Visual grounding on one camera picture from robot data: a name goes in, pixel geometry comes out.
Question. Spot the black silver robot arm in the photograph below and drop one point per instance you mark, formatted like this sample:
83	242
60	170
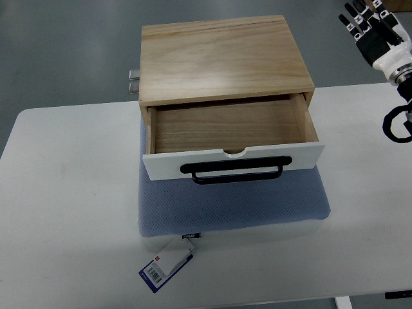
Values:
401	78

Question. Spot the silver metal bracket lower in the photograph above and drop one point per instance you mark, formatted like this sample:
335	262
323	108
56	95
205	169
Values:
133	88

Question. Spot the black table control panel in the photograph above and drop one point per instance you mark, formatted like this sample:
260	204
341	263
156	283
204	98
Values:
398	294

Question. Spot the wooden box corner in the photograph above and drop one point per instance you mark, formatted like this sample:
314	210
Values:
398	5

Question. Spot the white blue product tag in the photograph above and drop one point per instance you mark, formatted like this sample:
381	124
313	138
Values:
166	263

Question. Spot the silver metal bracket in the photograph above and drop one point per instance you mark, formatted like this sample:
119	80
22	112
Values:
134	74
133	88

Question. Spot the white top drawer black handle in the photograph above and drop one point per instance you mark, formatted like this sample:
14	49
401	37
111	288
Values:
204	140

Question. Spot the silver metal bracket upper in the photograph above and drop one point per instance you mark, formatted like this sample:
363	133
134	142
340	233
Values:
134	74

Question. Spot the blue mesh cushion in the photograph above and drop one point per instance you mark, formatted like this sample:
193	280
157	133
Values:
179	207

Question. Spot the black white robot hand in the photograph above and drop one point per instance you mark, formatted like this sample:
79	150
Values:
379	36

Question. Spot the white table leg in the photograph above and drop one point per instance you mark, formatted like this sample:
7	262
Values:
343	302

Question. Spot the wooden drawer cabinet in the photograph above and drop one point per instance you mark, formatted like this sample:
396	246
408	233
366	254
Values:
224	59

